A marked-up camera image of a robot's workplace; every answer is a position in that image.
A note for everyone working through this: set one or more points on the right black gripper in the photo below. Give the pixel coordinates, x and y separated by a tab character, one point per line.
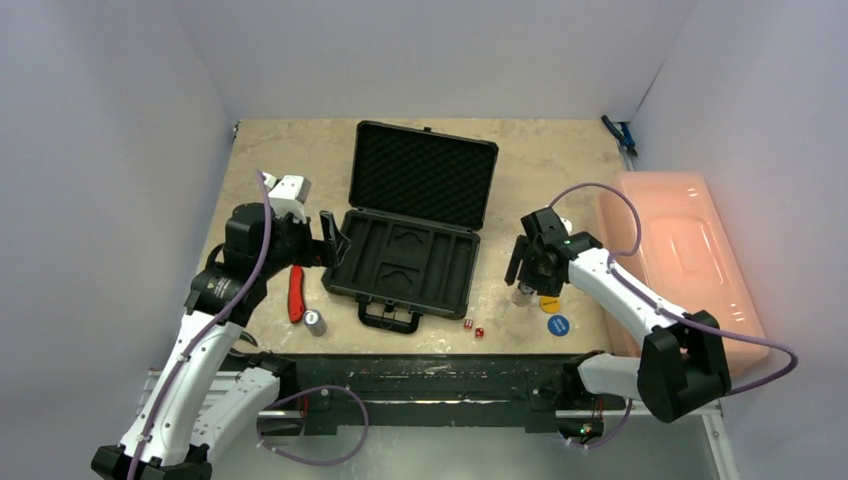
534	253

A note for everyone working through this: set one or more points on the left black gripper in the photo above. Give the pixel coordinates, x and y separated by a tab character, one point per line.
325	252

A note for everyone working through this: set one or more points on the purple poker chip stack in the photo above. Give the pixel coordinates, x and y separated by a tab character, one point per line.
314	322

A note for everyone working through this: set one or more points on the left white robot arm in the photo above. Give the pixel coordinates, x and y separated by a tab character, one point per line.
175	436

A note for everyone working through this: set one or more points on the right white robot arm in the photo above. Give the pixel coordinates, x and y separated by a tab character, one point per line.
682	364

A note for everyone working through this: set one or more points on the black poker set case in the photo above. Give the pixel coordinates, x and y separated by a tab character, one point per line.
418	201

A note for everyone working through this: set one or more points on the red black folding knife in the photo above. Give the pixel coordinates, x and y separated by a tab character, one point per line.
296	304

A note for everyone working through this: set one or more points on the yellow dealer button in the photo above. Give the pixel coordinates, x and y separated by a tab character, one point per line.
549	305

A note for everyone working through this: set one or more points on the blue dealer button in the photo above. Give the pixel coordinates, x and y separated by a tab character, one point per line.
558	325

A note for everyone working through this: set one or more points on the pink translucent plastic bin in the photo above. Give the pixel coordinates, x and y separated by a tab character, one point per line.
671	238

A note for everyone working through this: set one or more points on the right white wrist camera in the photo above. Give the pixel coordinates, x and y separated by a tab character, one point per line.
567	224

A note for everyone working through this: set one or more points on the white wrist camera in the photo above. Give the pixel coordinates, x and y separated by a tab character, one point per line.
567	224
288	195

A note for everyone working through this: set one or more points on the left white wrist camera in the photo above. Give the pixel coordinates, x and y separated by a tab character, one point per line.
288	195

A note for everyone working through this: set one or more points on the blue handled pliers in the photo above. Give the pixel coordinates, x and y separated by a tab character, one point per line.
620	131

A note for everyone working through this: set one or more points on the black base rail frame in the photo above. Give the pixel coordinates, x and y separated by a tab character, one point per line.
399	390

